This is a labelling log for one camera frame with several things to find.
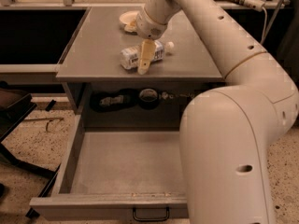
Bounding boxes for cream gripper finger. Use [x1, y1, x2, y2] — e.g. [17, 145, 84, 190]
[124, 20, 136, 33]
[137, 39, 156, 75]

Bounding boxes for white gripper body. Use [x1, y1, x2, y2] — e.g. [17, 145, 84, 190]
[135, 9, 167, 40]

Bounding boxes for blue labelled plastic bottle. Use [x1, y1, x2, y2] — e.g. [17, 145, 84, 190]
[120, 40, 175, 71]

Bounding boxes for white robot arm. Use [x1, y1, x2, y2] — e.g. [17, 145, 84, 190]
[136, 0, 298, 224]

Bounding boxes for grey cabinet with top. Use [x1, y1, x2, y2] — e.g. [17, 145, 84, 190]
[57, 6, 222, 130]

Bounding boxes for open grey top drawer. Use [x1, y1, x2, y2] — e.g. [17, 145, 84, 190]
[30, 115, 188, 221]

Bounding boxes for white ceramic bowl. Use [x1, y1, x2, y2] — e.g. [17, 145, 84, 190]
[119, 10, 138, 30]

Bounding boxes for black tape roll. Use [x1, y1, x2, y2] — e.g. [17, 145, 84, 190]
[138, 88, 159, 110]

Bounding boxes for small metal parts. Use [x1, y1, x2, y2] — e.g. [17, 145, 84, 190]
[159, 91, 195, 100]

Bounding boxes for black pouch with grey clip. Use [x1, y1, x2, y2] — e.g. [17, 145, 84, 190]
[90, 89, 138, 113]

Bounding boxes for black chair base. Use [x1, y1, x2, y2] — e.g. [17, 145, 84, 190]
[0, 81, 64, 219]

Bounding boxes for black drawer handle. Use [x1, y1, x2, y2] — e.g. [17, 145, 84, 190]
[133, 207, 170, 222]

